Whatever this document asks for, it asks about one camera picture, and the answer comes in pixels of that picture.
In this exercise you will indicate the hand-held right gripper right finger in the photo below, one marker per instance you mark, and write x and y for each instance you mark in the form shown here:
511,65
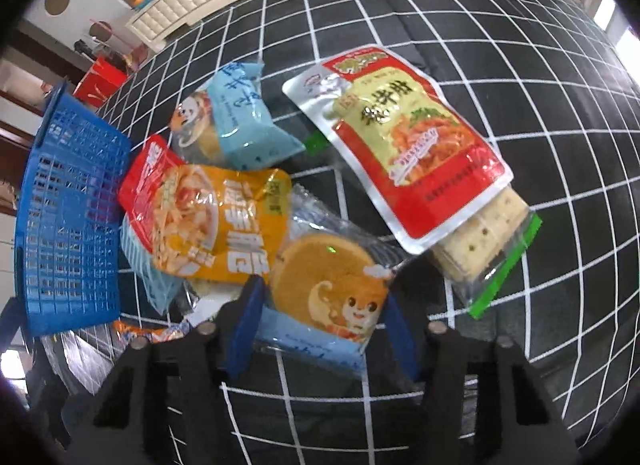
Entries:
406,345

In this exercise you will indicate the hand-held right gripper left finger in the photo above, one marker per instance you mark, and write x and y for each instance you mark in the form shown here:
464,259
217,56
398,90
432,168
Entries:
244,317

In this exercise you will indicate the clear packet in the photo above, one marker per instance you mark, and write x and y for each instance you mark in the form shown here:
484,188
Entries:
325,285

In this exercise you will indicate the orange snack packet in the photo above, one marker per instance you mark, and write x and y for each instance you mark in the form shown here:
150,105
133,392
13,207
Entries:
150,332

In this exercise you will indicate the orange and red chip packet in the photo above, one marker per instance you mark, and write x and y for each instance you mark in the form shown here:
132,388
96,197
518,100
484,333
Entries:
210,225

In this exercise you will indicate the cracker packet with green edge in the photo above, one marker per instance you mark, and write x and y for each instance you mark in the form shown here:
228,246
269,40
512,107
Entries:
480,240

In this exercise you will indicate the red and yellow snack pouch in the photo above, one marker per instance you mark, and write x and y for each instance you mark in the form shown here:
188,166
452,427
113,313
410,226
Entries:
400,145

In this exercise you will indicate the blue plastic basket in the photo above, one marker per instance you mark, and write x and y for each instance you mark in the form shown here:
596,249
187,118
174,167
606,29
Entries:
65,195

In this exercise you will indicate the light blue cake packet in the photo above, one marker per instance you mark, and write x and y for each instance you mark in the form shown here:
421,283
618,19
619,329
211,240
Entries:
150,275
240,115

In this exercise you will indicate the black grid mat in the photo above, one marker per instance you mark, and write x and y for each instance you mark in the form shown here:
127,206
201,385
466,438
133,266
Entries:
550,145

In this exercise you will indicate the red gift bag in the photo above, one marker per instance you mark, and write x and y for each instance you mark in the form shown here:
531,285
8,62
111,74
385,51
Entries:
97,82

